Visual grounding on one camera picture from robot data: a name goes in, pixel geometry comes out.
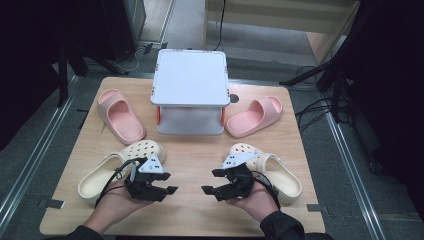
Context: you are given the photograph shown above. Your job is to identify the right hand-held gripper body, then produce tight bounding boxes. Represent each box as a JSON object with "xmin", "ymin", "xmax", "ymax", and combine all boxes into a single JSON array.
[{"xmin": 216, "ymin": 150, "xmax": 260, "ymax": 202}]

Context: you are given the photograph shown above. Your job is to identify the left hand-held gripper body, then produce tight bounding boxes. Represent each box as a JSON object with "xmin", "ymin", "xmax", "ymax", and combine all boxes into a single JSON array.
[{"xmin": 124, "ymin": 154, "xmax": 168, "ymax": 203}]

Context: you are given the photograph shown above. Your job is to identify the cream perforated clog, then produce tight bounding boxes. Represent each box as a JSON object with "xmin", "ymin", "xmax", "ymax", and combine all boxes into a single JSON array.
[
  {"xmin": 226, "ymin": 142, "xmax": 304, "ymax": 206},
  {"xmin": 77, "ymin": 139, "xmax": 166, "ymax": 205}
]

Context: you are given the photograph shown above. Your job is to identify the pink slipper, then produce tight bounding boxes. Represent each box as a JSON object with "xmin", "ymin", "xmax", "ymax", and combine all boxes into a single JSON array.
[
  {"xmin": 97, "ymin": 88, "xmax": 147, "ymax": 146},
  {"xmin": 225, "ymin": 95, "xmax": 284, "ymax": 139}
]

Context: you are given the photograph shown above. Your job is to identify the white two-tier shoe rack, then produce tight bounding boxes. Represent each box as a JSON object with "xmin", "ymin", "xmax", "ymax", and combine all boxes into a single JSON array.
[{"xmin": 149, "ymin": 48, "xmax": 231, "ymax": 136}]

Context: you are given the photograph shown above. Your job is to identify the person's right hand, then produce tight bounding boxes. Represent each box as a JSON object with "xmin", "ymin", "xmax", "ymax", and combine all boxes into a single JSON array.
[{"xmin": 226, "ymin": 180, "xmax": 280, "ymax": 223}]

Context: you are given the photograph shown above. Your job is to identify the person's left hand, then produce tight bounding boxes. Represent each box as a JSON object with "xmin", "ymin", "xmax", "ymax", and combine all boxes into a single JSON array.
[{"xmin": 94, "ymin": 181, "xmax": 155, "ymax": 228}]

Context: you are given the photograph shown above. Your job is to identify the black metal stand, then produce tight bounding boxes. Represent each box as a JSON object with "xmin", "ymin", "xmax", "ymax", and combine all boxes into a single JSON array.
[
  {"xmin": 56, "ymin": 43, "xmax": 129, "ymax": 108},
  {"xmin": 279, "ymin": 49, "xmax": 354, "ymax": 123}
]

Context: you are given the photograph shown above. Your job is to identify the dark cabinet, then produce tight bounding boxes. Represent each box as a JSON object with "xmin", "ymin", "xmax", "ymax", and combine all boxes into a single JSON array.
[{"xmin": 99, "ymin": 0, "xmax": 148, "ymax": 63}]

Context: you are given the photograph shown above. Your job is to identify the beige wooden cabinet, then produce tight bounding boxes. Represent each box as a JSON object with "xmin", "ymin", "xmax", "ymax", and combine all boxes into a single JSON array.
[{"xmin": 203, "ymin": 0, "xmax": 363, "ymax": 64}]

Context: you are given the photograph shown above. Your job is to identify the dark curtain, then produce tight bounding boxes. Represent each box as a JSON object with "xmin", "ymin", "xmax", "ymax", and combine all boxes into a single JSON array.
[
  {"xmin": 346, "ymin": 0, "xmax": 424, "ymax": 208},
  {"xmin": 0, "ymin": 0, "xmax": 104, "ymax": 151}
]

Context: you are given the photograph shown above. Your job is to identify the left hand-held gripper cable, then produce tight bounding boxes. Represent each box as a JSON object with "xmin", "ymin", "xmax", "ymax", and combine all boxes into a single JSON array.
[{"xmin": 94, "ymin": 157, "xmax": 143, "ymax": 208}]

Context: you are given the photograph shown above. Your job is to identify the black floor cables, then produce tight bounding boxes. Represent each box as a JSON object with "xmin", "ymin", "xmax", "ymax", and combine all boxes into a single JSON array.
[{"xmin": 294, "ymin": 64, "xmax": 338, "ymax": 133}]

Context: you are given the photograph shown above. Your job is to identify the metal floor rail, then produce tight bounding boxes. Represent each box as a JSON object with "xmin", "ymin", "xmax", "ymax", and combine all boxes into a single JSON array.
[
  {"xmin": 0, "ymin": 76, "xmax": 81, "ymax": 231},
  {"xmin": 324, "ymin": 109, "xmax": 384, "ymax": 240}
]

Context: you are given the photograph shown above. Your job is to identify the white floor cable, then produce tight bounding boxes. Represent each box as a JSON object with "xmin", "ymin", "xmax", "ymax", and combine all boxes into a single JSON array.
[{"xmin": 114, "ymin": 46, "xmax": 148, "ymax": 74}]

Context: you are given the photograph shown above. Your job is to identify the black hanging cable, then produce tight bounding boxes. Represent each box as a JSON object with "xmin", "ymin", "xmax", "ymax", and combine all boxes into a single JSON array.
[{"xmin": 213, "ymin": 0, "xmax": 228, "ymax": 52}]

